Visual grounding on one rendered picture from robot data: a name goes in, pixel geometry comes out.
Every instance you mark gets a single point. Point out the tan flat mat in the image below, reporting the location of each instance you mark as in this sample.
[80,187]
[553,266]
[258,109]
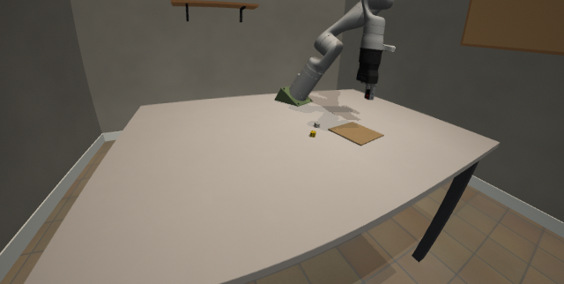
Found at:
[356,133]

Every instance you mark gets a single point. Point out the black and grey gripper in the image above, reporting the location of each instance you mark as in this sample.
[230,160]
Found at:
[371,49]

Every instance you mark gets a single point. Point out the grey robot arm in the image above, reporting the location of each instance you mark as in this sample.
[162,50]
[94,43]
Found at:
[330,47]

